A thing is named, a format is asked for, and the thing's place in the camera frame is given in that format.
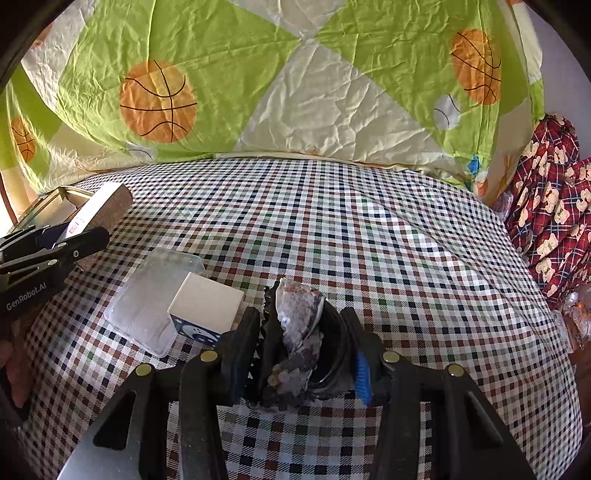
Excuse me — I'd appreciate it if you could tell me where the green basketball print sheet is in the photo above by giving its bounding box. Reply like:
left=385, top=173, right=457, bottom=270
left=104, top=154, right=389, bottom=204
left=1, top=1, right=544, bottom=213

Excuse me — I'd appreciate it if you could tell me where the gold metal tin box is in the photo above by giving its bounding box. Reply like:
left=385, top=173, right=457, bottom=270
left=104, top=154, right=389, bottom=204
left=9, top=186, right=93, bottom=233

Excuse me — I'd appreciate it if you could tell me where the purple black crystal rock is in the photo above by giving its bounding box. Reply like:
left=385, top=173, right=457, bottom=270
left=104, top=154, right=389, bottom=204
left=247, top=277, right=353, bottom=413

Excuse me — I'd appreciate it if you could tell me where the checkered tablecloth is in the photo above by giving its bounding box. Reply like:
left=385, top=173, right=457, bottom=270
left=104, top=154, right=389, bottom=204
left=16, top=159, right=582, bottom=479

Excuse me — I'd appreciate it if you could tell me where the clear bag with toys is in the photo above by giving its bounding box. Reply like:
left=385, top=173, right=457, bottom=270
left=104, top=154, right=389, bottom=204
left=549, top=283, right=590, bottom=354

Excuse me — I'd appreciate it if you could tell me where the white box with moon print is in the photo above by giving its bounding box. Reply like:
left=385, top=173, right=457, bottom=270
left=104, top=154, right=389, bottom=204
left=167, top=273, right=245, bottom=346

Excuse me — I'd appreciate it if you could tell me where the white box with red logo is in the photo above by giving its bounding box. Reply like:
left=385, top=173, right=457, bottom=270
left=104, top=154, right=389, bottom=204
left=56, top=181, right=133, bottom=271

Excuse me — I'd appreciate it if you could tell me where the clear plastic case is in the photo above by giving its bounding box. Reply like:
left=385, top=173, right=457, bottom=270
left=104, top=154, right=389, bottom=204
left=104, top=248, right=204, bottom=358

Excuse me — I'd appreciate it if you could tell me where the red plaid bear fabric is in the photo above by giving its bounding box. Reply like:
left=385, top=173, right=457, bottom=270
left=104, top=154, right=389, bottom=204
left=505, top=114, right=590, bottom=309

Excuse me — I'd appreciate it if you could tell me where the left hand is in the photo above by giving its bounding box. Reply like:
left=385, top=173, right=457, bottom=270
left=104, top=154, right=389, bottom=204
left=1, top=310, right=38, bottom=409

